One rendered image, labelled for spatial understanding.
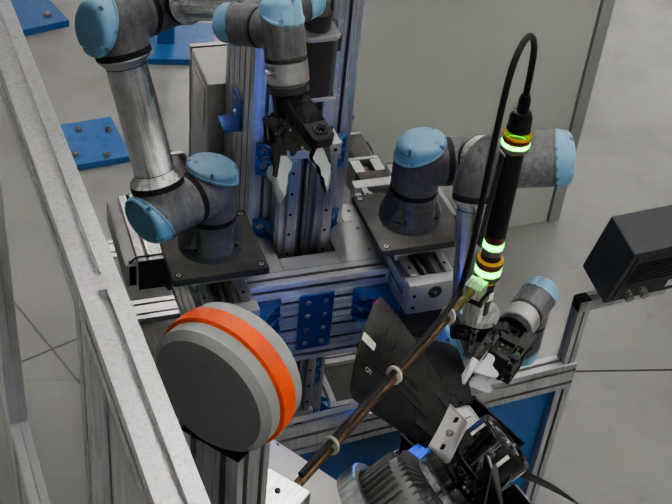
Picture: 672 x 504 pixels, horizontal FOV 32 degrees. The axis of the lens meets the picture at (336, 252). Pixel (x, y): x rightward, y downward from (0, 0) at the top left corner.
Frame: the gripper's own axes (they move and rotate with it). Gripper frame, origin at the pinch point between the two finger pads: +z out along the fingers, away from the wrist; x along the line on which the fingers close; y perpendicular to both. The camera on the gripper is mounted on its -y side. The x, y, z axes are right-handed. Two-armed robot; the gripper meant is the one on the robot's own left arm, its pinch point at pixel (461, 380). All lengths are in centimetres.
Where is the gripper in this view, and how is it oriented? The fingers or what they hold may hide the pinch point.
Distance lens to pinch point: 229.1
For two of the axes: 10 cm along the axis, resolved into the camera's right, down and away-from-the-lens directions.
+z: -5.1, 5.1, -6.9
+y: 8.4, 4.6, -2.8
